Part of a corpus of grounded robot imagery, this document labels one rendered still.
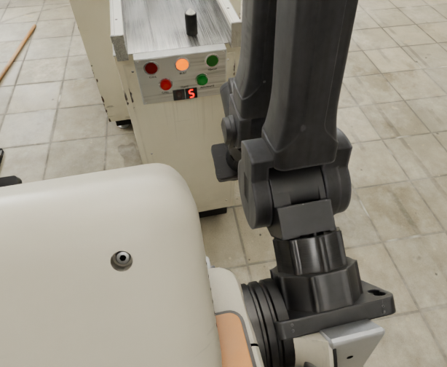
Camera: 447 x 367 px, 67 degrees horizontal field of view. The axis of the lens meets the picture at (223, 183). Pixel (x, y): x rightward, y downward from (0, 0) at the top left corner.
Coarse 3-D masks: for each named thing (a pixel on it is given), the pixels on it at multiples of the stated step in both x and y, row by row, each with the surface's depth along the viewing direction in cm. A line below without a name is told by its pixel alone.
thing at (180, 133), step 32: (128, 0) 107; (160, 0) 107; (192, 0) 107; (128, 32) 94; (160, 32) 94; (192, 32) 92; (128, 64) 89; (128, 96) 96; (160, 128) 107; (192, 128) 110; (160, 160) 118; (192, 160) 122; (192, 192) 135; (224, 192) 140
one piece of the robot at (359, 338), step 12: (348, 324) 30; (360, 324) 30; (372, 324) 30; (324, 336) 29; (336, 336) 28; (348, 336) 28; (360, 336) 28; (372, 336) 28; (336, 348) 28; (348, 348) 29; (360, 348) 30; (372, 348) 30; (348, 360) 31; (360, 360) 32
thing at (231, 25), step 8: (216, 0) 95; (224, 0) 93; (216, 8) 98; (224, 8) 90; (232, 8) 90; (216, 16) 99; (224, 16) 89; (232, 16) 87; (224, 24) 91; (232, 24) 83; (240, 24) 84; (224, 32) 93; (232, 32) 85; (240, 32) 86; (232, 40) 87; (240, 40) 88
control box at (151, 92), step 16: (192, 48) 89; (208, 48) 89; (224, 48) 89; (144, 64) 87; (160, 64) 88; (192, 64) 90; (224, 64) 92; (144, 80) 90; (160, 80) 91; (176, 80) 92; (192, 80) 93; (208, 80) 94; (224, 80) 96; (144, 96) 94; (160, 96) 95
